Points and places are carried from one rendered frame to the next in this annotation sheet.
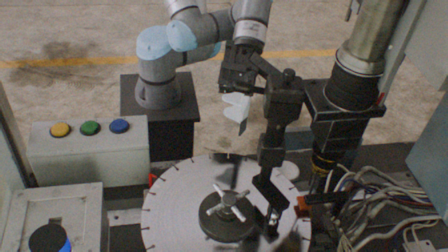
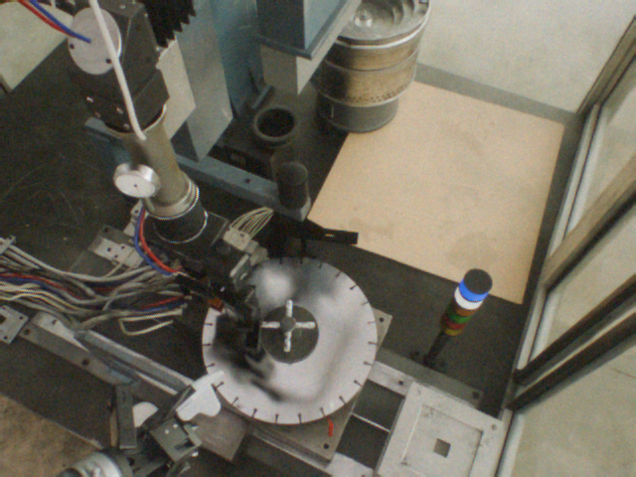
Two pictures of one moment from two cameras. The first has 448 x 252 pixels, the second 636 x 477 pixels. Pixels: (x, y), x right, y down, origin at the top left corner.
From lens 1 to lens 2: 0.78 m
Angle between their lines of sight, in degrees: 70
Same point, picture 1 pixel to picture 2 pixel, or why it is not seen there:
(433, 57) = (180, 107)
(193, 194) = (303, 374)
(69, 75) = not seen: outside the picture
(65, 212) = (427, 455)
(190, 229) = (330, 339)
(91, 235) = (411, 408)
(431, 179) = (214, 132)
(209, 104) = not seen: outside the picture
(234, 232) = (297, 310)
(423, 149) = (200, 139)
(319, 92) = (201, 238)
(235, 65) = (162, 444)
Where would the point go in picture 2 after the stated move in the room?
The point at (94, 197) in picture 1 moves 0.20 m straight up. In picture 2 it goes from (393, 456) to (410, 437)
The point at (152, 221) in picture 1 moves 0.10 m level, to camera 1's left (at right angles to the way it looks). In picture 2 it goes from (358, 368) to (402, 403)
